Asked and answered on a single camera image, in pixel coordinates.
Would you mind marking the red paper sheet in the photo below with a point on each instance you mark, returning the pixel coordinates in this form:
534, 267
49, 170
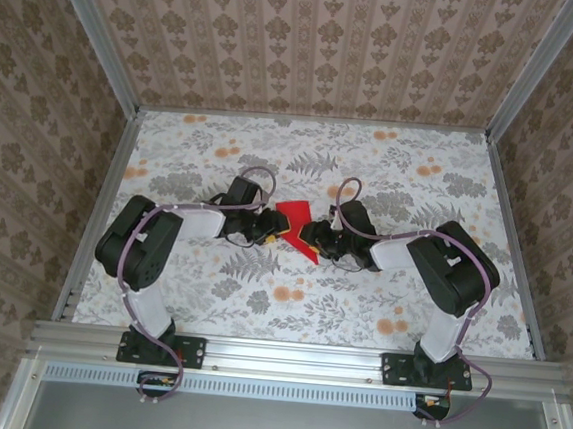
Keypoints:
294, 212

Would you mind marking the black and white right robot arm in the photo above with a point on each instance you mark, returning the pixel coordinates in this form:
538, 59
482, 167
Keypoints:
452, 274

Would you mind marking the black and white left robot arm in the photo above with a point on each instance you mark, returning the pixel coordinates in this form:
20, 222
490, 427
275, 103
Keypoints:
138, 247

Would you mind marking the floral patterned table cover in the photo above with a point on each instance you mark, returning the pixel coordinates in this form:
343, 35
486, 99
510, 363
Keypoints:
358, 311

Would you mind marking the small black controller board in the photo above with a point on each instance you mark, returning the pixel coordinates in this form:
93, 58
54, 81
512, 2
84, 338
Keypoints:
156, 386
432, 408

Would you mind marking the long aluminium mounting rail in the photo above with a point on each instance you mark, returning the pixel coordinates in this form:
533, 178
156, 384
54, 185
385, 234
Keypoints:
294, 358

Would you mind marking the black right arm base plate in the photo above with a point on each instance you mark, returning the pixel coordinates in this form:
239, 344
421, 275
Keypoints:
393, 369

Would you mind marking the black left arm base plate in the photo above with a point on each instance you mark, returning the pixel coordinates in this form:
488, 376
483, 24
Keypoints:
194, 352

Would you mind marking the aluminium table side rail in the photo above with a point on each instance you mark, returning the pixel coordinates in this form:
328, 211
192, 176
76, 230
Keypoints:
102, 193
515, 234

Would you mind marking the slanted aluminium frame post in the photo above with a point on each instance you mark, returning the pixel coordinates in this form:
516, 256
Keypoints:
101, 42
535, 70

